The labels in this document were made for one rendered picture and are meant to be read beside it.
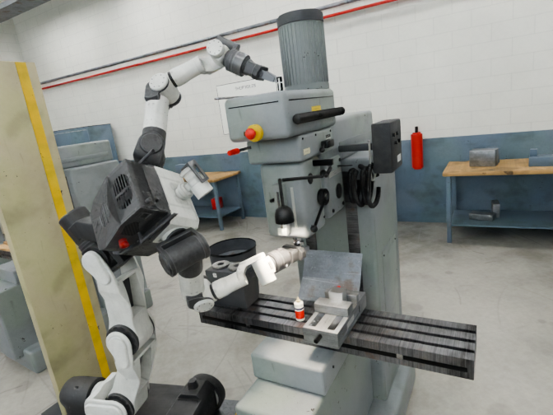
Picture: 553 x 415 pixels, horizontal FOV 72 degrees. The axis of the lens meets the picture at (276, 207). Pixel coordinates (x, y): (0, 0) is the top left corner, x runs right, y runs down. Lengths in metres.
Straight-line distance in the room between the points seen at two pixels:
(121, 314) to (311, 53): 1.31
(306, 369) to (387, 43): 4.80
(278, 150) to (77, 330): 2.08
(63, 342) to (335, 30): 4.99
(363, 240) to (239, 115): 0.93
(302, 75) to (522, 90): 4.17
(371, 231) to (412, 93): 3.91
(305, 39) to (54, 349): 2.41
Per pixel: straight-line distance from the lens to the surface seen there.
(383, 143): 1.64
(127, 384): 1.87
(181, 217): 1.34
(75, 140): 8.96
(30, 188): 2.77
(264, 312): 1.87
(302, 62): 1.70
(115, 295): 1.62
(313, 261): 2.08
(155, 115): 1.57
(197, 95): 7.31
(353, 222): 1.95
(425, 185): 5.78
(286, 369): 1.69
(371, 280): 2.04
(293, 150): 1.42
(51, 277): 2.87
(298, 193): 1.49
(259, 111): 1.37
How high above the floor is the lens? 1.83
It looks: 14 degrees down
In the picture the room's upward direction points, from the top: 7 degrees counter-clockwise
